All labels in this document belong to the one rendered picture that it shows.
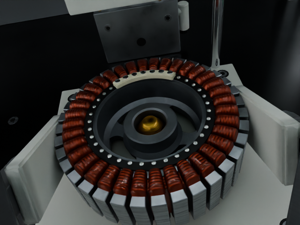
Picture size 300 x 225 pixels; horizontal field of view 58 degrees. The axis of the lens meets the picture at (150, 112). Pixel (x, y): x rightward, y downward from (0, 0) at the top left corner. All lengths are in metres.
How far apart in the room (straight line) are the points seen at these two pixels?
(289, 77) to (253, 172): 0.11
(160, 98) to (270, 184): 0.09
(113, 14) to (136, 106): 0.10
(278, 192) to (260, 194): 0.01
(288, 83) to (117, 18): 0.16
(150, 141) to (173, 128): 0.02
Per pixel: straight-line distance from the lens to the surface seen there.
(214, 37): 0.22
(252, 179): 0.17
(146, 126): 0.16
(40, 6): 0.41
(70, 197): 0.18
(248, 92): 0.17
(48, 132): 0.16
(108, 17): 0.26
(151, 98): 0.19
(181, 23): 0.28
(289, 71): 0.26
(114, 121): 0.18
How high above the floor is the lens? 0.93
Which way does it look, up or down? 46 degrees down
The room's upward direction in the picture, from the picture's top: 11 degrees counter-clockwise
